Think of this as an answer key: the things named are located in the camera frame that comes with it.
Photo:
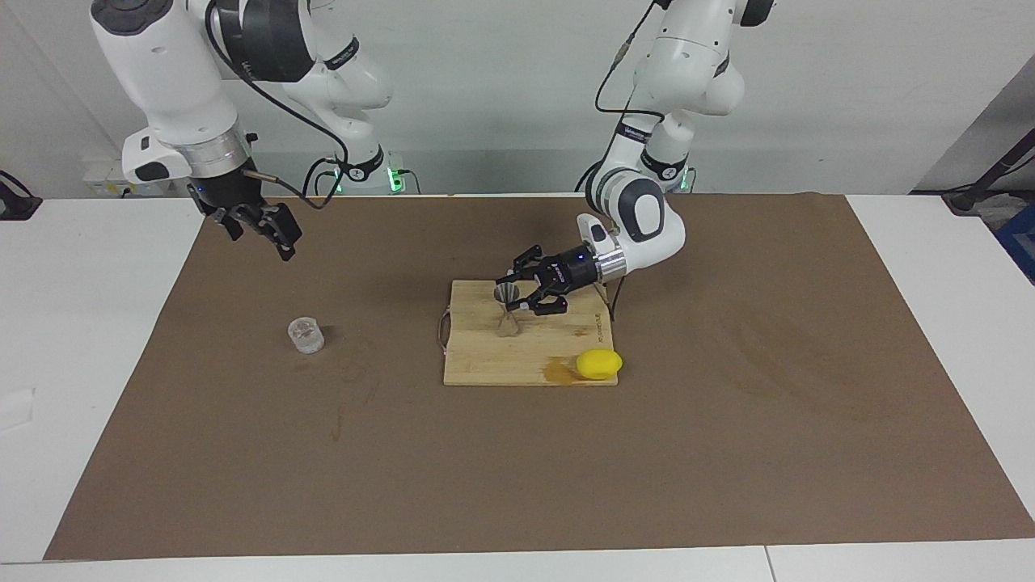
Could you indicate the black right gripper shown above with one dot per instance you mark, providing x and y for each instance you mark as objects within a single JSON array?
[{"x": 226, "y": 194}]

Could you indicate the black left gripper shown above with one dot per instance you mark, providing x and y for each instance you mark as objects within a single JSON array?
[{"x": 566, "y": 271}]

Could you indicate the steel double jigger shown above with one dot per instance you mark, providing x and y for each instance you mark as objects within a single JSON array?
[{"x": 508, "y": 323}]

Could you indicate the small clear glass cup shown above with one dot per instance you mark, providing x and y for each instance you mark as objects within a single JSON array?
[{"x": 306, "y": 338}]

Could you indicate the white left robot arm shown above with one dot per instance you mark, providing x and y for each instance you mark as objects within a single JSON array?
[{"x": 647, "y": 218}]

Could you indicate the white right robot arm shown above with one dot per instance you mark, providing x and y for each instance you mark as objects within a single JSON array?
[{"x": 162, "y": 73}]

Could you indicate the bamboo cutting board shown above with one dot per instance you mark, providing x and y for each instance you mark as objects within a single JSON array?
[{"x": 534, "y": 360}]

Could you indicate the yellow lemon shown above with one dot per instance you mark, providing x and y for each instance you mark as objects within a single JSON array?
[{"x": 598, "y": 364}]

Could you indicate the white power strip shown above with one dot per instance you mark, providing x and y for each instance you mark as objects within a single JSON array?
[{"x": 121, "y": 174}]

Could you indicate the brown table mat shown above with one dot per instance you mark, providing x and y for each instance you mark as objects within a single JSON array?
[{"x": 566, "y": 469}]

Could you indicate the black stand leg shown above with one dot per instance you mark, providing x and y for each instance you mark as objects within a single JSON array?
[{"x": 970, "y": 194}]

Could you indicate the blue crate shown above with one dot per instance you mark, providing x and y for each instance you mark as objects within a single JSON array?
[{"x": 1020, "y": 242}]

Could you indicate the black clamp mount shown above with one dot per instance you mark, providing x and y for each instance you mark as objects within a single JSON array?
[{"x": 16, "y": 206}]

